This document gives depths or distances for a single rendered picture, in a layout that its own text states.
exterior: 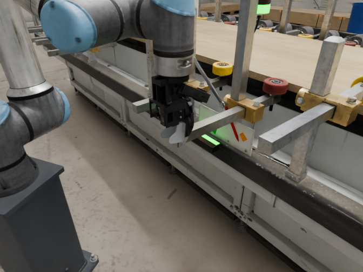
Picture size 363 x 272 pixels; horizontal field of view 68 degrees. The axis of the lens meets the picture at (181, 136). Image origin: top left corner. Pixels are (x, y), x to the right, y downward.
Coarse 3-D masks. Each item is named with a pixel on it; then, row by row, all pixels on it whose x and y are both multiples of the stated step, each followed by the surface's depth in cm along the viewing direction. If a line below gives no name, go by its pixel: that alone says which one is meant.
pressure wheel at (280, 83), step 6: (270, 78) 94; (276, 78) 94; (264, 84) 92; (270, 84) 89; (276, 84) 89; (282, 84) 89; (264, 90) 92; (270, 90) 90; (276, 90) 89; (282, 90) 89; (270, 108) 96
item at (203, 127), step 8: (264, 96) 92; (272, 96) 92; (280, 96) 94; (264, 104) 90; (272, 104) 93; (224, 112) 81; (232, 112) 81; (240, 112) 83; (208, 120) 77; (216, 120) 77; (224, 120) 79; (232, 120) 82; (200, 128) 74; (208, 128) 76; (216, 128) 78; (192, 136) 73; (200, 136) 75
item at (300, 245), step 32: (128, 64) 184; (96, 96) 266; (224, 96) 121; (256, 96) 107; (288, 96) 96; (128, 128) 221; (256, 128) 113; (320, 128) 90; (352, 128) 82; (160, 160) 199; (192, 160) 166; (320, 160) 94; (352, 160) 86; (224, 192) 151; (256, 224) 133; (288, 224) 121; (288, 256) 123; (320, 256) 113
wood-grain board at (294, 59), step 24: (216, 24) 192; (216, 48) 133; (264, 48) 133; (288, 48) 133; (312, 48) 133; (360, 48) 133; (264, 72) 101; (288, 72) 101; (312, 72) 101; (336, 72) 101; (360, 72) 101
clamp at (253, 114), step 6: (228, 96) 90; (228, 102) 89; (234, 102) 87; (240, 102) 85; (246, 102) 85; (252, 102) 85; (228, 108) 90; (246, 108) 83; (252, 108) 82; (258, 108) 82; (246, 114) 84; (252, 114) 82; (258, 114) 83; (246, 120) 85; (252, 120) 83; (258, 120) 85
